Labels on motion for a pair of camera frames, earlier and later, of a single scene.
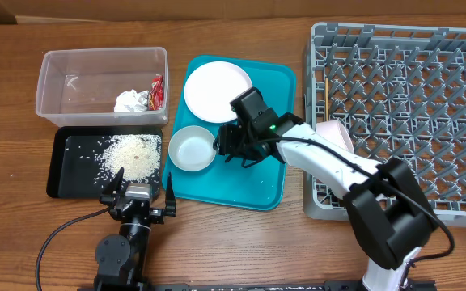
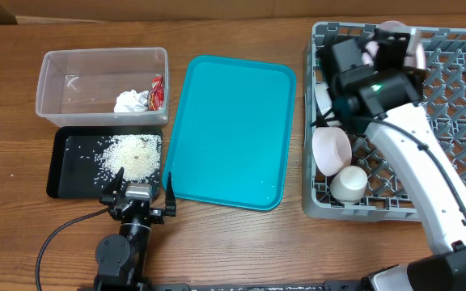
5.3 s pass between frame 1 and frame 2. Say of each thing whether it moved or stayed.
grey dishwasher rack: stayed
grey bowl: moved
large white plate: moved
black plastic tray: stayed
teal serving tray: stayed
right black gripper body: moved
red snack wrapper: stayed
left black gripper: stayed
